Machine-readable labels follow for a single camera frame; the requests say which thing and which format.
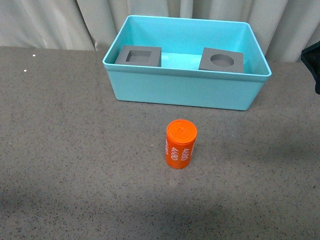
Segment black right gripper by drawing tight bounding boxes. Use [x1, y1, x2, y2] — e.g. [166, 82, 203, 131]
[300, 41, 320, 95]

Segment gray cube with round hole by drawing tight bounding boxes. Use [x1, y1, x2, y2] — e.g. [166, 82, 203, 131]
[198, 47, 244, 73]

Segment orange cylinder with white numbers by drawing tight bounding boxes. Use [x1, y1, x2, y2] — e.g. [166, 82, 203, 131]
[165, 119, 198, 169]

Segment gray cube with square hole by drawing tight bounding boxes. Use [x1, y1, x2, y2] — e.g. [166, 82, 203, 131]
[115, 45, 162, 67]

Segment light blue plastic box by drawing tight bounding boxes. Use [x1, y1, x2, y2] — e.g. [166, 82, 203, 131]
[102, 15, 272, 111]

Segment white curtain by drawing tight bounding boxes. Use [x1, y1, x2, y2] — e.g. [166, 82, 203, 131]
[0, 0, 320, 62]

